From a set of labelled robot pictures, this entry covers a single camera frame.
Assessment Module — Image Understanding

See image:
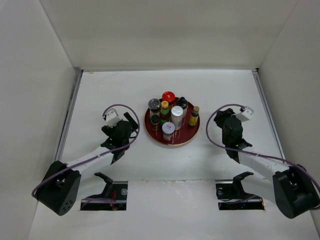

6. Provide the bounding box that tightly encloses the small black pepper jar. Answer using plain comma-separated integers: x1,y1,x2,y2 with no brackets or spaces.
150,114,160,131

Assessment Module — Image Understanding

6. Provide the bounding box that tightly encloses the clear lid pepper grinder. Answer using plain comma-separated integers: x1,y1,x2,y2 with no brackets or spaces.
148,98,161,117

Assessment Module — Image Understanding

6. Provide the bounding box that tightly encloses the yellow label brown bottle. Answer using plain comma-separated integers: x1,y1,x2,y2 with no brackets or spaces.
188,106,200,127

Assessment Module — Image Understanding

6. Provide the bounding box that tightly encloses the yellow cap sauce bottle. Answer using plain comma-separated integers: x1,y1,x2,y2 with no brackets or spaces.
159,100,170,125

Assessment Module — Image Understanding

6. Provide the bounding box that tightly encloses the white lid spice jar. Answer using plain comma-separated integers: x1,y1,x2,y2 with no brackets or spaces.
162,121,175,141

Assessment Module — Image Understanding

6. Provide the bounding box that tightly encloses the black cap white bottle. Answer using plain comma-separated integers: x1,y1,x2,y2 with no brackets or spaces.
176,96,189,118

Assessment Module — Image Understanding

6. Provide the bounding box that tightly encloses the white cylindrical shaker bottle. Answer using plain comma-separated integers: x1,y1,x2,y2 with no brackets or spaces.
170,105,184,131

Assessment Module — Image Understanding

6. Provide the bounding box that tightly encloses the red lid sauce jar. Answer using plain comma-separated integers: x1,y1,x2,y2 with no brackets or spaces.
162,91,176,110

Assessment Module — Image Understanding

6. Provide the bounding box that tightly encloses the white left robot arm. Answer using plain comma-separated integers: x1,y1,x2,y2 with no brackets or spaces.
31,109,140,216

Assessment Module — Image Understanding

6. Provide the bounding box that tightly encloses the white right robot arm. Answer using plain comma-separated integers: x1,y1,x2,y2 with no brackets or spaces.
210,104,320,219

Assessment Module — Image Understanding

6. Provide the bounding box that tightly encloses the round red lacquer tray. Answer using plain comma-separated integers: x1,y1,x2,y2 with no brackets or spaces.
144,97,200,146

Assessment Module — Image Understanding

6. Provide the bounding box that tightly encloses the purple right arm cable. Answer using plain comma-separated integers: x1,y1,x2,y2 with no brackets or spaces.
205,103,320,208

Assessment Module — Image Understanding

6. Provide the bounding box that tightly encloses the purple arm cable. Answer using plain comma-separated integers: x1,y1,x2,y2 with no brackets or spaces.
31,103,141,206
205,103,320,208

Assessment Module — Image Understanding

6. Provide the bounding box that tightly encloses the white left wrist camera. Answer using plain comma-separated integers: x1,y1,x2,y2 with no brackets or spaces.
102,107,121,127

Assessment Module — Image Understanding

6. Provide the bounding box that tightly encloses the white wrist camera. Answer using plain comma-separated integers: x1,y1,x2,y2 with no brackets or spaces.
235,106,254,123
102,107,121,127

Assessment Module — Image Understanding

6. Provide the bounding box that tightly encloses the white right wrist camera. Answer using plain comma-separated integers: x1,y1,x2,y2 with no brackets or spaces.
235,106,254,123

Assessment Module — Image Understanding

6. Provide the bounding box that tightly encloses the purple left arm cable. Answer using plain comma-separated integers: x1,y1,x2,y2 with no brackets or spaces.
31,103,141,206

